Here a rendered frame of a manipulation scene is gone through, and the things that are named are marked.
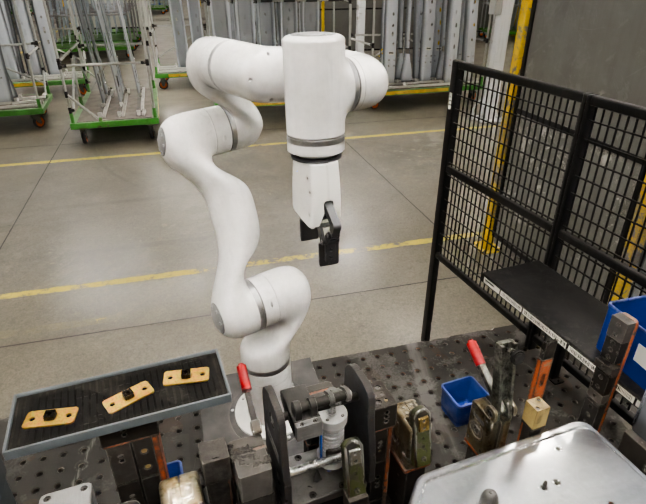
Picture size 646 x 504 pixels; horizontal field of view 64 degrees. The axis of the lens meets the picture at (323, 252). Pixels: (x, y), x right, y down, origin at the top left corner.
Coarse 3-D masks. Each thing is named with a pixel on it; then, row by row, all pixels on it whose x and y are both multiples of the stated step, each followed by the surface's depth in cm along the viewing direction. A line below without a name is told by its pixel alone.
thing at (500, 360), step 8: (496, 344) 98; (504, 344) 98; (512, 344) 98; (496, 352) 99; (504, 352) 97; (512, 352) 97; (520, 352) 95; (496, 360) 99; (504, 360) 98; (512, 360) 95; (520, 360) 96; (496, 368) 100; (504, 368) 100; (512, 368) 100; (496, 376) 100; (504, 376) 101; (512, 376) 100; (496, 384) 101; (504, 384) 102; (512, 384) 101; (496, 392) 101; (504, 392) 102; (512, 392) 102; (496, 400) 102; (504, 400) 104; (512, 400) 102; (496, 408) 102
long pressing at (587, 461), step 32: (512, 448) 102; (544, 448) 103; (576, 448) 103; (608, 448) 103; (416, 480) 96; (448, 480) 96; (480, 480) 96; (512, 480) 96; (544, 480) 96; (576, 480) 96; (608, 480) 96; (640, 480) 96
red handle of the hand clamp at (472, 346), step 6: (468, 342) 110; (474, 342) 109; (468, 348) 109; (474, 348) 108; (474, 354) 108; (480, 354) 108; (474, 360) 108; (480, 360) 107; (480, 366) 107; (486, 366) 107; (480, 372) 107; (486, 372) 106; (486, 378) 106; (486, 384) 106; (504, 408) 103
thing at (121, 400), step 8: (144, 384) 96; (120, 392) 94; (128, 392) 93; (136, 392) 94; (144, 392) 94; (152, 392) 94; (104, 400) 92; (112, 400) 92; (120, 400) 92; (128, 400) 92; (136, 400) 92; (112, 408) 90; (120, 408) 90
